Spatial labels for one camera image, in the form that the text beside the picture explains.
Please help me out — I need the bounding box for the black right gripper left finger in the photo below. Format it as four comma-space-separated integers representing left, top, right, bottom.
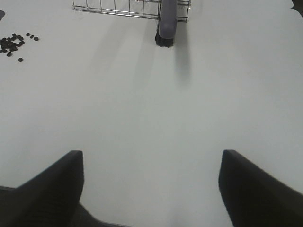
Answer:
0, 150, 133, 227

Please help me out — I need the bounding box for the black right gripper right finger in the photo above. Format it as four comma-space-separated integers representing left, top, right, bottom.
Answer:
218, 150, 303, 227

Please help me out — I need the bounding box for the purple hand brush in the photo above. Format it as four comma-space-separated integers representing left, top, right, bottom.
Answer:
155, 0, 177, 48

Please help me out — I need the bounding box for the pile of coffee beans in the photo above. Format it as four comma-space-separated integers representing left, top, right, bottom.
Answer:
0, 33, 40, 57

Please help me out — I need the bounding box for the chrome wire rack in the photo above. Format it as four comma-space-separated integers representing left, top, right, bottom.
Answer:
71, 0, 191, 22

